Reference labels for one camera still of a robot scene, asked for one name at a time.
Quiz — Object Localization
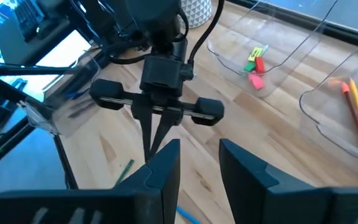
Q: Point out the black flat electronic device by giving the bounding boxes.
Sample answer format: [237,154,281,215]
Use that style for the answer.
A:
[14,0,48,43]

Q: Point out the teal crayon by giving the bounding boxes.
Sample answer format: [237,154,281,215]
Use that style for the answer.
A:
[114,159,135,187]

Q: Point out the green eraser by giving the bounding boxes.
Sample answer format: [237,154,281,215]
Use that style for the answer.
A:
[243,61,257,73]

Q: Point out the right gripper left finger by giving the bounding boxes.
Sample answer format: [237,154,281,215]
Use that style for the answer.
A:
[113,139,181,224]

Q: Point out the white triangle-patterned plant pot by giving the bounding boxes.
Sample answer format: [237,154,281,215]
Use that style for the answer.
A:
[180,0,213,29]

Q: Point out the black left camera cable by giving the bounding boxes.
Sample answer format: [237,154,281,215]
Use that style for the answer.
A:
[187,0,226,65]

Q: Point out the red eraser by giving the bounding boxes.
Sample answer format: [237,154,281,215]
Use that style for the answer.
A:
[254,56,266,75]

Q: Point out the pink eraser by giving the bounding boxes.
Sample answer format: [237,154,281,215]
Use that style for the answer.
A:
[248,73,265,91]

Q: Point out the clear plastic bin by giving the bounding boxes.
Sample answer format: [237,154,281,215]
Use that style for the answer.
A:
[299,24,358,162]
[206,0,326,99]
[17,46,102,138]

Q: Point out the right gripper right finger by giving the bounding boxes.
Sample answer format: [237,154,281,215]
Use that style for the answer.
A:
[219,139,332,224]

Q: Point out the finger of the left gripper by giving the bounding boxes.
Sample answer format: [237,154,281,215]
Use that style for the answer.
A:
[132,105,154,161]
[149,110,183,159]

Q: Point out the blue pen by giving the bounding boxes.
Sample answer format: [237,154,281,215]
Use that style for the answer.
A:
[64,89,85,101]

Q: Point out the silver marker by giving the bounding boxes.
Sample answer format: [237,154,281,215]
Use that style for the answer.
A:
[341,82,358,155]

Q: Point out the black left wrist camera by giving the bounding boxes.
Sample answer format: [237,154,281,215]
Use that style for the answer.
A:
[139,54,195,98]

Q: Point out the blue colored pencil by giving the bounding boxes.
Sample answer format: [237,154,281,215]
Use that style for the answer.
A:
[175,206,202,224]

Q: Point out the yellow eraser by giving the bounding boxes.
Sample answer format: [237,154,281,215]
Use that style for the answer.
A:
[247,46,264,62]

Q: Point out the grey desk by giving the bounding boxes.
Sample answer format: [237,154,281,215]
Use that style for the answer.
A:
[0,0,77,65]

